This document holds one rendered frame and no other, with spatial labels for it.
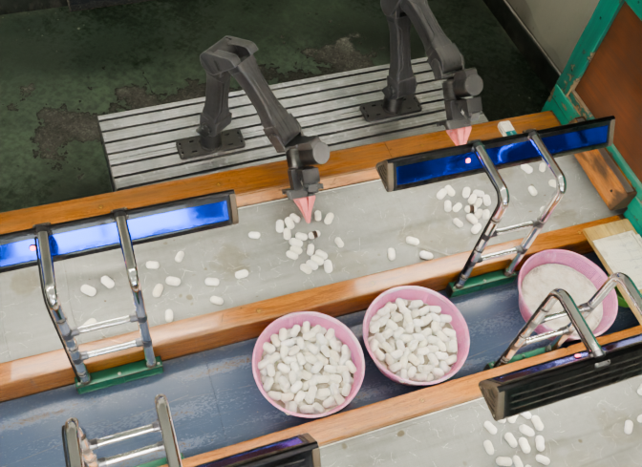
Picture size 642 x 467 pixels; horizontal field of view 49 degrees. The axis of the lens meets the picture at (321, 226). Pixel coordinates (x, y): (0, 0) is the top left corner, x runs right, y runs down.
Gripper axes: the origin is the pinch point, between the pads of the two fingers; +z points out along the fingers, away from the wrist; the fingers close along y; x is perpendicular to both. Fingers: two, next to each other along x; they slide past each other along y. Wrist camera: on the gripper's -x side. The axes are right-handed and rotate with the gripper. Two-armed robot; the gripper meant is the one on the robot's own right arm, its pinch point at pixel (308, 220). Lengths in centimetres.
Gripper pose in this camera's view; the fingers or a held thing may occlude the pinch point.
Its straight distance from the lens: 191.3
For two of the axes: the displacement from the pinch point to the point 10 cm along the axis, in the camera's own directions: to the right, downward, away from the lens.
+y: 9.4, -2.0, 2.7
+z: 1.6, 9.8, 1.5
